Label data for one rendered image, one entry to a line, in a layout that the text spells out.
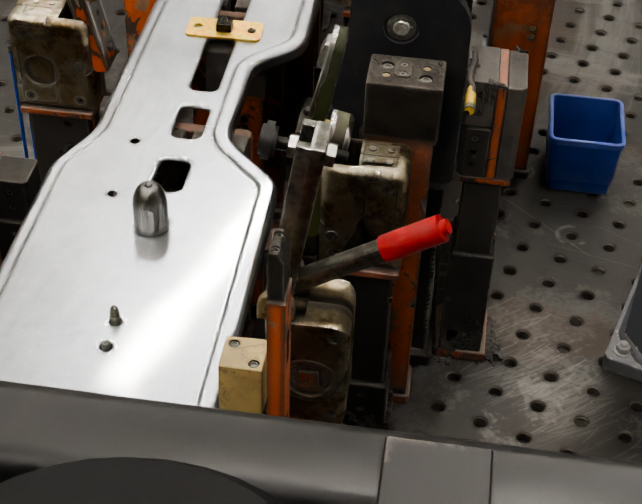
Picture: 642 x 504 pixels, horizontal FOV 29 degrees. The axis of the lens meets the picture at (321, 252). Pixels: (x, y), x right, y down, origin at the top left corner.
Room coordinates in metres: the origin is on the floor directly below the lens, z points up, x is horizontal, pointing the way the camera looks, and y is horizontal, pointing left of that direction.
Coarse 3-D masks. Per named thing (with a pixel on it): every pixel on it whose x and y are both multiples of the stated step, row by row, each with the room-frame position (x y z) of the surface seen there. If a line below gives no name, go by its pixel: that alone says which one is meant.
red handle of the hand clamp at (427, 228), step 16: (416, 224) 0.72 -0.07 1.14; (432, 224) 0.71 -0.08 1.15; (448, 224) 0.72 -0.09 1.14; (384, 240) 0.72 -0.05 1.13; (400, 240) 0.71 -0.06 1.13; (416, 240) 0.71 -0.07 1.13; (432, 240) 0.70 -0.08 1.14; (448, 240) 0.71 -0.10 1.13; (336, 256) 0.73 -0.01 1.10; (352, 256) 0.72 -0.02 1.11; (368, 256) 0.71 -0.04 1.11; (384, 256) 0.71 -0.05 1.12; (400, 256) 0.71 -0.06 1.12; (304, 272) 0.72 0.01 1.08; (320, 272) 0.72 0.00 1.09; (336, 272) 0.71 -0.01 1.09; (352, 272) 0.71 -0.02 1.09; (304, 288) 0.72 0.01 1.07
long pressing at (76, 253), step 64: (192, 0) 1.27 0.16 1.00; (256, 0) 1.27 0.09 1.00; (320, 0) 1.29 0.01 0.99; (128, 64) 1.14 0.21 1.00; (192, 64) 1.14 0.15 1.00; (256, 64) 1.14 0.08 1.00; (128, 128) 1.02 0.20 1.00; (64, 192) 0.91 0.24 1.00; (128, 192) 0.91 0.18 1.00; (192, 192) 0.92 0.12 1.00; (256, 192) 0.92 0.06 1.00; (64, 256) 0.82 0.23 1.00; (128, 256) 0.83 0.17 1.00; (192, 256) 0.83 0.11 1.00; (256, 256) 0.83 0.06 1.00; (0, 320) 0.74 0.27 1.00; (64, 320) 0.74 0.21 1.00; (128, 320) 0.75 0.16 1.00; (192, 320) 0.75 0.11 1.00; (64, 384) 0.67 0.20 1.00; (128, 384) 0.67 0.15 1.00; (192, 384) 0.68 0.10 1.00
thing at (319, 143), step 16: (272, 128) 0.73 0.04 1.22; (304, 128) 0.74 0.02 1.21; (320, 128) 0.73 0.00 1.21; (272, 144) 0.72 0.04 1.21; (288, 144) 0.72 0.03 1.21; (304, 144) 0.71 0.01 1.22; (320, 144) 0.71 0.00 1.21; (336, 144) 0.73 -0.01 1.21; (304, 160) 0.71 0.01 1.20; (320, 160) 0.71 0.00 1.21; (336, 160) 0.72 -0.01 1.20; (304, 176) 0.71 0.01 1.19; (320, 176) 0.71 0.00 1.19; (288, 192) 0.71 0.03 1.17; (304, 192) 0.71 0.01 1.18; (288, 208) 0.71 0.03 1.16; (304, 208) 0.71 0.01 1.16; (288, 224) 0.71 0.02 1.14; (304, 224) 0.71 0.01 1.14; (304, 240) 0.71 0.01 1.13
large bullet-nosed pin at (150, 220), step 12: (144, 192) 0.86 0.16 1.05; (156, 192) 0.86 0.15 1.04; (132, 204) 0.86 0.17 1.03; (144, 204) 0.86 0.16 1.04; (156, 204) 0.86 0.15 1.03; (144, 216) 0.85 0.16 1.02; (156, 216) 0.86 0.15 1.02; (168, 216) 0.87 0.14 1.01; (144, 228) 0.85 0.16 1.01; (156, 228) 0.85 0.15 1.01; (168, 228) 0.87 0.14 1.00
